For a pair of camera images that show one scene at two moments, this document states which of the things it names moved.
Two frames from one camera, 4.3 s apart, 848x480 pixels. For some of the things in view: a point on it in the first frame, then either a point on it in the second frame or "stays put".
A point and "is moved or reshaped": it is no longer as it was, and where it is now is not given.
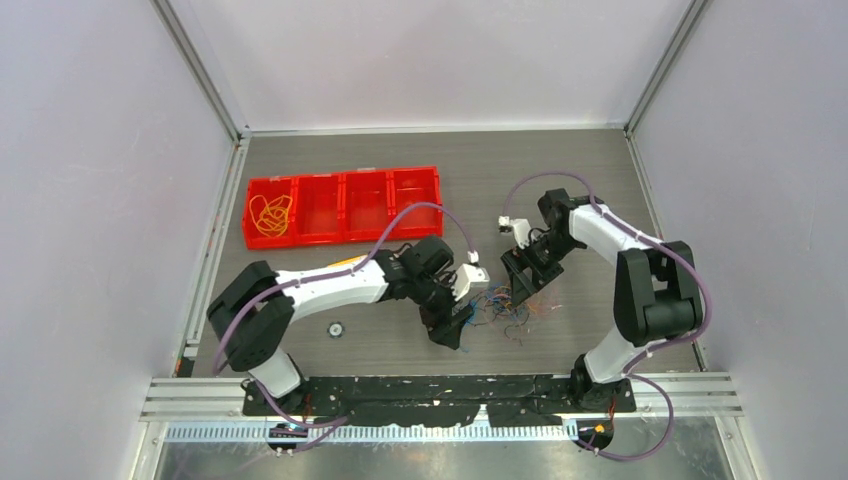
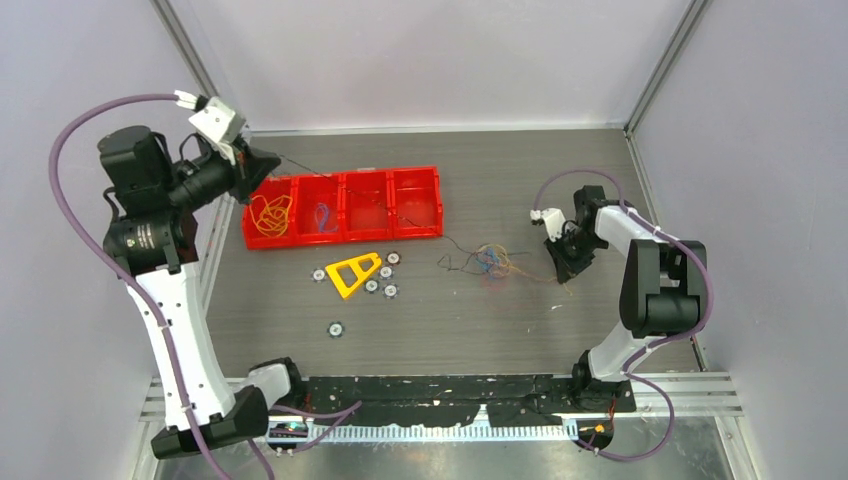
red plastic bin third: (367, 205) stays put
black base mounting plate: (511, 400) stays put
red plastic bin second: (318, 209) stays put
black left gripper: (443, 325) → (251, 165)
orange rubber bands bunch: (271, 219) stays put
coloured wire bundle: (496, 301) is moved or reshaped
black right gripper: (518, 259) → (567, 268)
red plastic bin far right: (409, 186) stays put
